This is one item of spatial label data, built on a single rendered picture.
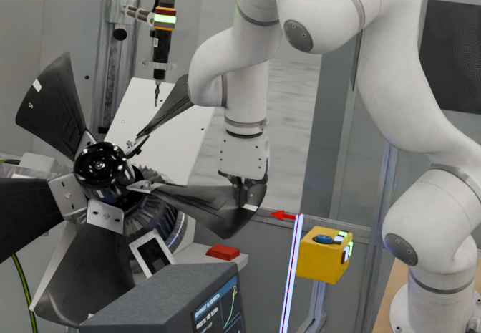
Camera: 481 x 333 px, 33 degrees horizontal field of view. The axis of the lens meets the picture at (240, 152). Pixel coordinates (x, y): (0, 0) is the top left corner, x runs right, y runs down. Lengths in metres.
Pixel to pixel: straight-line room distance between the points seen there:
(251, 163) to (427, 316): 0.45
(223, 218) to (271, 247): 0.83
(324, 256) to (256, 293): 0.64
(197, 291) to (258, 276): 1.52
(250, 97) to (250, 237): 1.00
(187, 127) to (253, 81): 0.61
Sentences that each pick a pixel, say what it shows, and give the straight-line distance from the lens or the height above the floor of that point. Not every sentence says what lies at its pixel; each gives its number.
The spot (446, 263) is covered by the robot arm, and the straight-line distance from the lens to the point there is 1.34.
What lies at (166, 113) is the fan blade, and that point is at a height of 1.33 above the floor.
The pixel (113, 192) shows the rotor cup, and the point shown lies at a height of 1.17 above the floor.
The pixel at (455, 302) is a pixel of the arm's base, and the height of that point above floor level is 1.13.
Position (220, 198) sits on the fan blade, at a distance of 1.75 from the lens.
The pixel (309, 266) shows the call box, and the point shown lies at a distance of 1.96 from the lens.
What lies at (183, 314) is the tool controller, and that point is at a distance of 0.97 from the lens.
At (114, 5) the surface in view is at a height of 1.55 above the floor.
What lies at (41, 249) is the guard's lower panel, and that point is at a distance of 2.84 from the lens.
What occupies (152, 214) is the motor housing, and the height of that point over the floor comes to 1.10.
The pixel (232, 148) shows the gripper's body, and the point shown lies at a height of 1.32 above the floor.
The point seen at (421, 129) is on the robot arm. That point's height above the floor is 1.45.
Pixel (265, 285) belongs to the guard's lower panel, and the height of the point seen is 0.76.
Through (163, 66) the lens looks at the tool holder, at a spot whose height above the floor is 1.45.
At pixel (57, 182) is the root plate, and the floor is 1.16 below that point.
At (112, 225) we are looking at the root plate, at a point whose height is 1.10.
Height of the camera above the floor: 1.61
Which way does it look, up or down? 11 degrees down
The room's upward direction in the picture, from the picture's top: 7 degrees clockwise
